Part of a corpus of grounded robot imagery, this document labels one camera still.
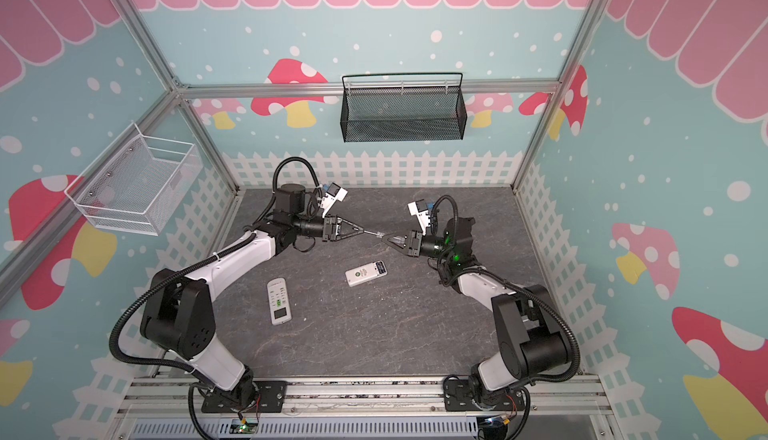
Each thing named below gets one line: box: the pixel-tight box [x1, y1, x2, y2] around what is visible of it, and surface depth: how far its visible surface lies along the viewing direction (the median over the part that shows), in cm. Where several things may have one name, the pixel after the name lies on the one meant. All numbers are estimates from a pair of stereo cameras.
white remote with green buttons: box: [266, 277, 293, 326], surface depth 91 cm
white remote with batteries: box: [345, 260, 388, 287], surface depth 97 cm
